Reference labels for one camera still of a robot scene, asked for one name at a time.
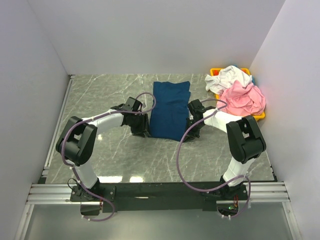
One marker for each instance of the pink t shirt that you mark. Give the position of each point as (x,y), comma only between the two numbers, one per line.
(243,100)

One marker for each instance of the dark blue t shirt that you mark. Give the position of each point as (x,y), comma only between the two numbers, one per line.
(169,117)

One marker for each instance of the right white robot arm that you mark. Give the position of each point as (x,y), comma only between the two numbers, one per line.
(245,140)

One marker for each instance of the black base beam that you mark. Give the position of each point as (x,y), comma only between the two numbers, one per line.
(146,196)

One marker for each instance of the yellow plastic bin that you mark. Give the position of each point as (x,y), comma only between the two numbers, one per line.
(255,117)

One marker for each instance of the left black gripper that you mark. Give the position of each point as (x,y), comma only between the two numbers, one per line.
(144,128)

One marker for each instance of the white t shirt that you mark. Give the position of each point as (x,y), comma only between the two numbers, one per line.
(222,79)

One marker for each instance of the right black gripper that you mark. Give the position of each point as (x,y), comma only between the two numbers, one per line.
(190,133)

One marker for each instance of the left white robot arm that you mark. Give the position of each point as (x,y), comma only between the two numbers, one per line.
(76,143)

